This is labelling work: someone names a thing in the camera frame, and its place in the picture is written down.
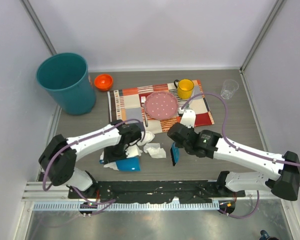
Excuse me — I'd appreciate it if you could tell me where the blue hand brush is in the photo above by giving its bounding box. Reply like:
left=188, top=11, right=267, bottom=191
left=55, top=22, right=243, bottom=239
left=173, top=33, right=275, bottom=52
left=170, top=142, right=180, bottom=166

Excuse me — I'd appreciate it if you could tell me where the perforated cable duct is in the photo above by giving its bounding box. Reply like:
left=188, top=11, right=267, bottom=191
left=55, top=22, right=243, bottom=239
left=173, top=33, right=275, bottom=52
left=33, top=200, right=220, bottom=211

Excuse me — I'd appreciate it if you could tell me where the colourful patchwork placemat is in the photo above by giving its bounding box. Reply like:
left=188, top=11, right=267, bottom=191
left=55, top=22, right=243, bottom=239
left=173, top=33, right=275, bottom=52
left=107, top=82, right=215, bottom=134

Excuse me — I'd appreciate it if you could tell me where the silver fork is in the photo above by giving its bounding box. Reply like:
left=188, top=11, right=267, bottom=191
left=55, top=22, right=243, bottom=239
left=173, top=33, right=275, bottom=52
left=140, top=96, right=149, bottom=128

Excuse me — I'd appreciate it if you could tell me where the blue dustpan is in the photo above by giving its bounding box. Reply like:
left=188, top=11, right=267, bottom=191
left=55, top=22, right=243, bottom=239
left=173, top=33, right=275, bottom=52
left=99, top=153, right=141, bottom=172

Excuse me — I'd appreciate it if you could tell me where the crumpled paper near placemat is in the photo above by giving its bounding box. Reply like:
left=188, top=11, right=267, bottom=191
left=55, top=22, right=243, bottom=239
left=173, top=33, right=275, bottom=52
left=137, top=131, right=155, bottom=146

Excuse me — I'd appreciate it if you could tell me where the crumpled paper far right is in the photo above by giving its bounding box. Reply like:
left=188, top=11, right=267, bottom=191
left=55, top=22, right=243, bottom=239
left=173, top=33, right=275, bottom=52
left=143, top=143, right=167, bottom=159

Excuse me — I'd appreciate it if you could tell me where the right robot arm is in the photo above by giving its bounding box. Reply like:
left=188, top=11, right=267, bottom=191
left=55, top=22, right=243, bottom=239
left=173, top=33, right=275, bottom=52
left=167, top=122, right=300, bottom=201

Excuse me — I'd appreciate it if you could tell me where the teal plastic trash bin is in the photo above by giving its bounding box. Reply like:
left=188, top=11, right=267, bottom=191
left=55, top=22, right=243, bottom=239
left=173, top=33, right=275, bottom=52
left=36, top=53, right=96, bottom=115

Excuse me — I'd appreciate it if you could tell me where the knife with teal handle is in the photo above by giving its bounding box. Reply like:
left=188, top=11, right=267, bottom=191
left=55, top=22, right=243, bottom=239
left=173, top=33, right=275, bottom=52
left=183, top=90, right=195, bottom=109

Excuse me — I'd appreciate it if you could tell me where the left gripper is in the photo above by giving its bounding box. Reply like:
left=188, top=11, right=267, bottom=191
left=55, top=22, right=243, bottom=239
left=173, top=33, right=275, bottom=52
left=103, top=144, right=129, bottom=165

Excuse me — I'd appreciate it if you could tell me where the crumpled paper front left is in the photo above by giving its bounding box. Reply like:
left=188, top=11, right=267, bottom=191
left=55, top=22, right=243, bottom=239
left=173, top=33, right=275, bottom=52
left=103, top=162, right=118, bottom=171

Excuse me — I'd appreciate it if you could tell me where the orange bowl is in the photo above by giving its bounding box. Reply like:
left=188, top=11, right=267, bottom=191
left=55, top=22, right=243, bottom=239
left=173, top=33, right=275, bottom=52
left=93, top=73, right=114, bottom=92

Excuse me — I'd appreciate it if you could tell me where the yellow enamel mug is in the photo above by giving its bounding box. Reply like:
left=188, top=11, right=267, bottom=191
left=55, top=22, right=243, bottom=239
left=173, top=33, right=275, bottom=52
left=173, top=79, right=195, bottom=100

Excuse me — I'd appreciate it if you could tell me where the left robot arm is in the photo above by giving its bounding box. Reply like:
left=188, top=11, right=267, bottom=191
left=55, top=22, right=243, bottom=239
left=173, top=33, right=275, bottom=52
left=38, top=118, right=146, bottom=200

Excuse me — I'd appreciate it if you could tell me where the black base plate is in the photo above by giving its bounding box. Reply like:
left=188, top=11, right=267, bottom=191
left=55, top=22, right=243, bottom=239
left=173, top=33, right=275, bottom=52
left=81, top=180, right=246, bottom=204

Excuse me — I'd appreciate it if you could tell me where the pink dotted plate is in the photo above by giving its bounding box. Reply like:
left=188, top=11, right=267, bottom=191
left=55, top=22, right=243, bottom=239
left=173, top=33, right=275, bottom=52
left=143, top=91, right=179, bottom=120

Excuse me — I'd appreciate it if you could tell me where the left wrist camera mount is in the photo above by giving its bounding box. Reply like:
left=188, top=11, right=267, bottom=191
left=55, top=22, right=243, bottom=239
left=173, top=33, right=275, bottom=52
left=125, top=145, right=143, bottom=159

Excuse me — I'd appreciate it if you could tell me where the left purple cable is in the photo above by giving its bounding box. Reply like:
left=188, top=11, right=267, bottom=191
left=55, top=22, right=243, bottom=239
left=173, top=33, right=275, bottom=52
left=41, top=118, right=146, bottom=221

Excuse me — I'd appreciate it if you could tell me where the clear plastic cup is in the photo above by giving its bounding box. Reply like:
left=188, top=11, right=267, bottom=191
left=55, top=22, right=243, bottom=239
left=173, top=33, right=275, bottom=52
left=220, top=79, right=239, bottom=100

